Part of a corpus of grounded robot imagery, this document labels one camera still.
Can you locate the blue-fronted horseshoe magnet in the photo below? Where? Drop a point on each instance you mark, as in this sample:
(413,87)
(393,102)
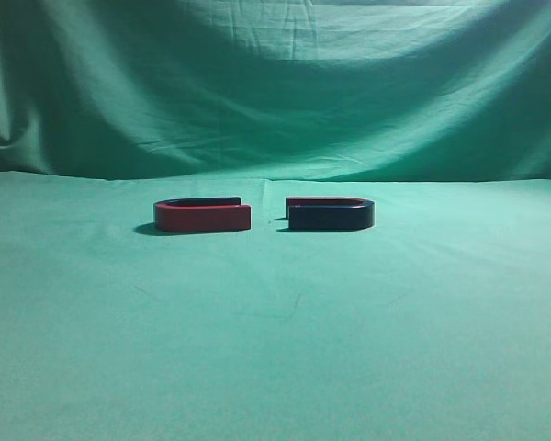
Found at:
(329,213)

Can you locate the left red-fronted horseshoe magnet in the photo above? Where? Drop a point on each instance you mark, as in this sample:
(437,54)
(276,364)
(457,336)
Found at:
(202,215)

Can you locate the green cloth backdrop and cover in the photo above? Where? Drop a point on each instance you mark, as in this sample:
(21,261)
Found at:
(434,324)

